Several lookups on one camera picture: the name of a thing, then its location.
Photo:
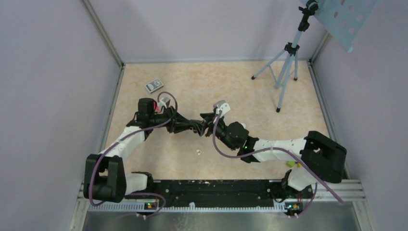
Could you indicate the card deck box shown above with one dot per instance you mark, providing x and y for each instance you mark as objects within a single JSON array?
[{"x": 154, "y": 85}]

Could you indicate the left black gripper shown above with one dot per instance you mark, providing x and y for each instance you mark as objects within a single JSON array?
[{"x": 179, "y": 123}]

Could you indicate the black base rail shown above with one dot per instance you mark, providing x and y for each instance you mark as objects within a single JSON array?
[{"x": 222, "y": 193}]

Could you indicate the green cube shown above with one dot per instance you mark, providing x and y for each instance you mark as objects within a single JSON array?
[{"x": 290, "y": 163}]

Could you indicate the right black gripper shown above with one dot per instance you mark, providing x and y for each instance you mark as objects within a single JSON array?
[{"x": 208, "y": 122}]

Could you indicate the perforated blue panel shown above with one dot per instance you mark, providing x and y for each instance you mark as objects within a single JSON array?
[{"x": 342, "y": 19}]

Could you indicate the light blue tripod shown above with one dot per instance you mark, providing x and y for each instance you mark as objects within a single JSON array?
[{"x": 290, "y": 65}]

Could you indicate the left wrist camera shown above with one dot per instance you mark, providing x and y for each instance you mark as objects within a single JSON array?
[{"x": 164, "y": 102}]

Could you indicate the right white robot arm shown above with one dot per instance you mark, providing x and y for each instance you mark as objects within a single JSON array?
[{"x": 321, "y": 159}]

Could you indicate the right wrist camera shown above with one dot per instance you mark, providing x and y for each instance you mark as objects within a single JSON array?
[{"x": 221, "y": 108}]

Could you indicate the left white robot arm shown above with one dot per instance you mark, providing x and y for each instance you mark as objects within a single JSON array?
[{"x": 105, "y": 178}]

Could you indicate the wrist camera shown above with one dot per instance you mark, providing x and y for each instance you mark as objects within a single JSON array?
[
  {"x": 221, "y": 108},
  {"x": 164, "y": 102}
]

